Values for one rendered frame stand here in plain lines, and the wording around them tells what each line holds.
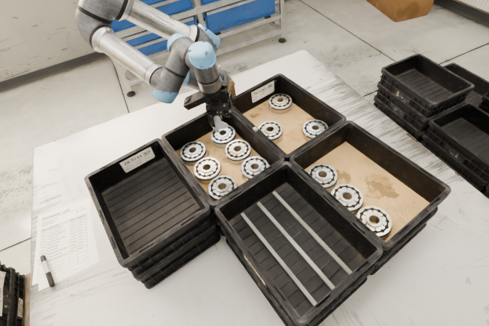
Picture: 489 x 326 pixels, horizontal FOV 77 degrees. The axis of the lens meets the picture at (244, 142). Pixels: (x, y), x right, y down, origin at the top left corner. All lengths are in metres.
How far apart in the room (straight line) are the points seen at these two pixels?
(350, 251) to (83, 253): 0.94
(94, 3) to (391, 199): 1.18
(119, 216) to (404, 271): 0.97
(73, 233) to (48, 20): 2.69
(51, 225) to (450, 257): 1.46
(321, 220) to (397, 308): 0.33
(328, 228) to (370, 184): 0.23
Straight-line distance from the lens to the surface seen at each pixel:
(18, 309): 2.07
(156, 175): 1.25
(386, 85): 2.11
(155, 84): 1.05
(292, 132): 1.28
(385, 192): 1.15
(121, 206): 1.22
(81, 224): 1.42
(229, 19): 3.12
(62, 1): 3.70
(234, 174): 1.16
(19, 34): 3.84
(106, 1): 1.23
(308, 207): 1.07
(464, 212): 1.37
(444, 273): 1.22
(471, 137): 2.12
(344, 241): 1.03
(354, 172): 1.17
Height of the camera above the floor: 1.75
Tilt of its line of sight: 47 degrees down
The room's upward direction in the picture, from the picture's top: 9 degrees counter-clockwise
